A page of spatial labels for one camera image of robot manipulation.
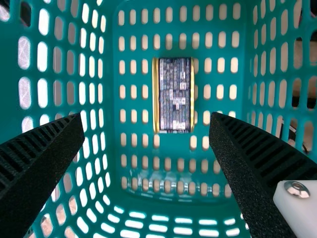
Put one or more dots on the rectangular tin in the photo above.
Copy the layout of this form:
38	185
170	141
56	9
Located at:
173	94

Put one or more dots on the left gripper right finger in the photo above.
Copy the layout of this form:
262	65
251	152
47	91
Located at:
252	168

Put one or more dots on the teal shopping basket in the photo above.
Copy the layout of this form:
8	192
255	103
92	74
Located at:
138	28

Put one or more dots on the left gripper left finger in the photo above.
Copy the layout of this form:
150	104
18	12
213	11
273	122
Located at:
37	168

